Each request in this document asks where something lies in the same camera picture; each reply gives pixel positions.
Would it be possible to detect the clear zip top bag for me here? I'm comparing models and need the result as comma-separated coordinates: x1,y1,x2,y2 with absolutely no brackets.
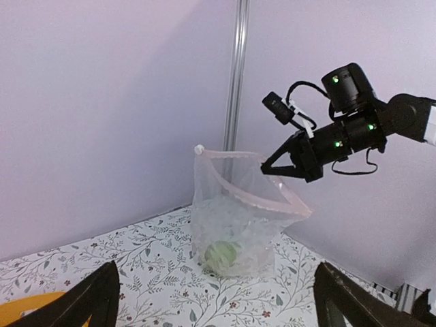
190,144,311,277

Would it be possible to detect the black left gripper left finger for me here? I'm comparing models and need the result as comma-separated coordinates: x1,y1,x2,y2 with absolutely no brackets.
11,261,119,326

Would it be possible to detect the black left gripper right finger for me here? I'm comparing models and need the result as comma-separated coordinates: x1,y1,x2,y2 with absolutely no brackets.
313,262,433,327

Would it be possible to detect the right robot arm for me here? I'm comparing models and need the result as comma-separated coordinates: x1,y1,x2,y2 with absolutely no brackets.
261,63,435,183

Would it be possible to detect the yellow plastic basket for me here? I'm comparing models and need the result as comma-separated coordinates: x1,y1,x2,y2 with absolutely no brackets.
0,291,93,327

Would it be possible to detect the right aluminium frame post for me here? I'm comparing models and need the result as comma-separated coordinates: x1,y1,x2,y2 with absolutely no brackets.
223,0,250,151

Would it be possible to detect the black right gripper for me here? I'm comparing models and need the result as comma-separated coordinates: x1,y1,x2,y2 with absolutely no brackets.
261,63,387,183

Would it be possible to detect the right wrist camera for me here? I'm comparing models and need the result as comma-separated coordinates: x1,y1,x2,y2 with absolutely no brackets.
261,91,316,140

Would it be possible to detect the green apple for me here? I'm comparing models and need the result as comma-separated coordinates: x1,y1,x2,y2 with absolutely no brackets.
204,240,240,272

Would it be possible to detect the floral table mat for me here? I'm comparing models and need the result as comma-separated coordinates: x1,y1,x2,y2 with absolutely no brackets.
0,204,406,327

